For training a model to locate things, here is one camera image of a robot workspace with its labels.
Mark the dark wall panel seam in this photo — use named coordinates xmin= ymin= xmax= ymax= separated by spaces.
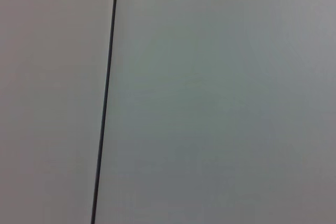
xmin=90 ymin=0 xmax=120 ymax=224

